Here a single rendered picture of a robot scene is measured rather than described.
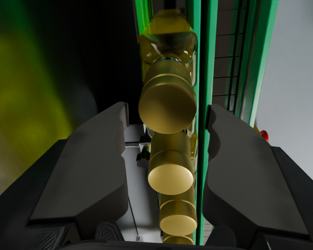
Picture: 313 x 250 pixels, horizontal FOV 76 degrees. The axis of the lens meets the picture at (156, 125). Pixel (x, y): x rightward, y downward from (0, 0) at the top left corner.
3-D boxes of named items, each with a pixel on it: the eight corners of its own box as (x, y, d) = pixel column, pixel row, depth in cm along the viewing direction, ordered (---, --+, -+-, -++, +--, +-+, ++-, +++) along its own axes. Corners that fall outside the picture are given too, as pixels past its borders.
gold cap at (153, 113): (143, 59, 14) (134, 81, 11) (193, 59, 14) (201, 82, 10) (145, 103, 16) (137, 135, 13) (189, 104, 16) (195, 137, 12)
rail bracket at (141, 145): (125, 116, 45) (110, 156, 34) (155, 114, 45) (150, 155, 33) (128, 131, 47) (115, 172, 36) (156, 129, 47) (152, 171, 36)
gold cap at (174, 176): (149, 128, 18) (143, 163, 14) (190, 126, 17) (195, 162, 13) (152, 158, 19) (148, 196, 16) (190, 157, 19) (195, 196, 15)
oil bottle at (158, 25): (151, 17, 34) (130, 40, 16) (185, 14, 33) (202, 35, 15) (154, 51, 37) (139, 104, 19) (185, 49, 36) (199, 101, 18)
